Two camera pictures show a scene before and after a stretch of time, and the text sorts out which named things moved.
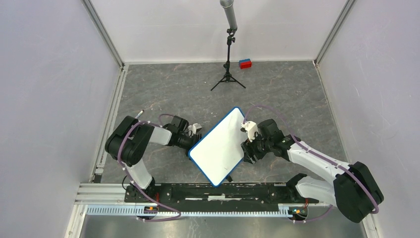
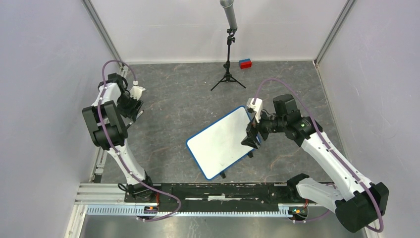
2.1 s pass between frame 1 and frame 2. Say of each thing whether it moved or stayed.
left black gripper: moved
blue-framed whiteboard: moved
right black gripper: moved
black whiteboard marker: stayed
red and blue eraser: stayed
